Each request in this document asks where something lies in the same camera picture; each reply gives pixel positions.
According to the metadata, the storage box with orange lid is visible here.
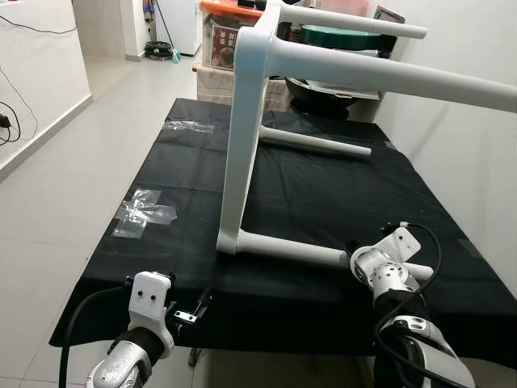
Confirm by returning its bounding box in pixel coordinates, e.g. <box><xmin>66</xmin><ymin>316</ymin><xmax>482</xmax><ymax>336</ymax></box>
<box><xmin>200</xmin><ymin>0</ymin><xmax>264</xmax><ymax>70</ymax></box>

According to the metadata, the clear tape patch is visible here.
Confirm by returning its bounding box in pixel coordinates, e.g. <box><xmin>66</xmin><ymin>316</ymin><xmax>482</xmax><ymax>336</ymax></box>
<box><xmin>111</xmin><ymin>187</ymin><xmax>179</xmax><ymax>240</ymax></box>

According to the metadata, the broom with teal head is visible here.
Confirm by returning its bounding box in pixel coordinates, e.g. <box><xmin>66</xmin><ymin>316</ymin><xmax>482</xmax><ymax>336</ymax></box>
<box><xmin>153</xmin><ymin>0</ymin><xmax>182</xmax><ymax>63</ymax></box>

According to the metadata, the black coiled hose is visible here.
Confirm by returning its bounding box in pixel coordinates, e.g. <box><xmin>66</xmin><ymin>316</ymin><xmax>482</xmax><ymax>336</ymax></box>
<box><xmin>145</xmin><ymin>40</ymin><xmax>175</xmax><ymax>62</ymax></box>

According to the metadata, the black wall cable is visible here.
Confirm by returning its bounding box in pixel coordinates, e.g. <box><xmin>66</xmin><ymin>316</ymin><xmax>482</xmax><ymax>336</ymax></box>
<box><xmin>0</xmin><ymin>15</ymin><xmax>78</xmax><ymax>148</ymax></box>

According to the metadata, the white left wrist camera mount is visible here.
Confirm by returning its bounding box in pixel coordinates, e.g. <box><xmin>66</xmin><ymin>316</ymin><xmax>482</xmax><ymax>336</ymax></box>
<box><xmin>128</xmin><ymin>271</ymin><xmax>177</xmax><ymax>356</ymax></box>

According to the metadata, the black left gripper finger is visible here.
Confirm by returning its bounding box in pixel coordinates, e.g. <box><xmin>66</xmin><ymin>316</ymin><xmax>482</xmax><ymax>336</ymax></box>
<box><xmin>191</xmin><ymin>286</ymin><xmax>216</xmax><ymax>322</ymax></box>

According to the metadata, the clear plastic bag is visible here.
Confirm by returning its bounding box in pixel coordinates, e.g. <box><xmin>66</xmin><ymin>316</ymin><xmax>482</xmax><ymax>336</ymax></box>
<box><xmin>161</xmin><ymin>119</ymin><xmax>216</xmax><ymax>135</ymax></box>

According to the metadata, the grey framed screen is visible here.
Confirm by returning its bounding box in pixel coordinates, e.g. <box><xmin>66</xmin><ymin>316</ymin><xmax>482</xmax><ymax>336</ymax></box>
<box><xmin>372</xmin><ymin>4</ymin><xmax>407</xmax><ymax>26</ymax></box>

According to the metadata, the white plastic table leg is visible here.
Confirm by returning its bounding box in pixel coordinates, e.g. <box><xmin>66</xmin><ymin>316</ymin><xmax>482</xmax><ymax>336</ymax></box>
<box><xmin>259</xmin><ymin>124</ymin><xmax>373</xmax><ymax>159</ymax></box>
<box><xmin>233</xmin><ymin>230</ymin><xmax>434</xmax><ymax>282</ymax></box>
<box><xmin>279</xmin><ymin>3</ymin><xmax>429</xmax><ymax>40</ymax></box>
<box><xmin>258</xmin><ymin>36</ymin><xmax>517</xmax><ymax>115</ymax></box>

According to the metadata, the cloth covered bench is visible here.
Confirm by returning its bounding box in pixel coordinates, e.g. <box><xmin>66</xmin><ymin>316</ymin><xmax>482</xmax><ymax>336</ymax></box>
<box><xmin>193</xmin><ymin>65</ymin><xmax>292</xmax><ymax>112</ymax></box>

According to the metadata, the black round bowl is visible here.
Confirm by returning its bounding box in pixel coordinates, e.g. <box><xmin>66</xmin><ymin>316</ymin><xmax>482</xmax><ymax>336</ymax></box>
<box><xmin>286</xmin><ymin>76</ymin><xmax>382</xmax><ymax>123</ymax></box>

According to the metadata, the white appliance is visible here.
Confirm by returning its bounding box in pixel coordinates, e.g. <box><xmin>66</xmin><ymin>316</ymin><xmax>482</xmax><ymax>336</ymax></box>
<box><xmin>165</xmin><ymin>0</ymin><xmax>204</xmax><ymax>57</ymax></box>

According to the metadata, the green round lid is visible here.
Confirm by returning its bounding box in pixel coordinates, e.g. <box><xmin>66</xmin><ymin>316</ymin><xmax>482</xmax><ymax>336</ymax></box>
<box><xmin>300</xmin><ymin>24</ymin><xmax>397</xmax><ymax>50</ymax></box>

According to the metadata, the black table cloth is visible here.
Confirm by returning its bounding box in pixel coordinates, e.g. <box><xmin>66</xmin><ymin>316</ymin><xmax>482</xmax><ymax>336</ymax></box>
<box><xmin>49</xmin><ymin>96</ymin><xmax>517</xmax><ymax>370</ymax></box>

